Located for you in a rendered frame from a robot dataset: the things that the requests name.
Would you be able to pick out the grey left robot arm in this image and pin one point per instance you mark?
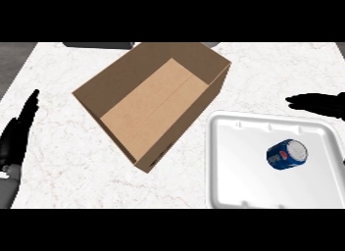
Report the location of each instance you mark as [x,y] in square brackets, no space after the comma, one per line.
[3,189]

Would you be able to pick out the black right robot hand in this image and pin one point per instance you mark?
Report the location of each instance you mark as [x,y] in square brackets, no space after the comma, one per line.
[325,104]

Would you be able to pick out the blue soda can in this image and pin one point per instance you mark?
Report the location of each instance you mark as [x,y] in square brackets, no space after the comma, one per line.
[286,155]

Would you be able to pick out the white plastic tray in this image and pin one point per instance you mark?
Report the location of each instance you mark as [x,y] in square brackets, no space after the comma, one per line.
[278,163]

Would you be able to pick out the dark grey flat appliance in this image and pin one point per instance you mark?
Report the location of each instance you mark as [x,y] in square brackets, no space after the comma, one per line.
[100,45]

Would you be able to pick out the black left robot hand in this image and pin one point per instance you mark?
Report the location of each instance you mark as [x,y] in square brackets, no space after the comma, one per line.
[16,137]

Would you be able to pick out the grey round object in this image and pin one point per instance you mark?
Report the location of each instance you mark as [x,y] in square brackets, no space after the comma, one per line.
[208,44]

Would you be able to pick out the brown cardboard box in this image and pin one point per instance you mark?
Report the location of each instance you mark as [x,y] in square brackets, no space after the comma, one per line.
[156,101]

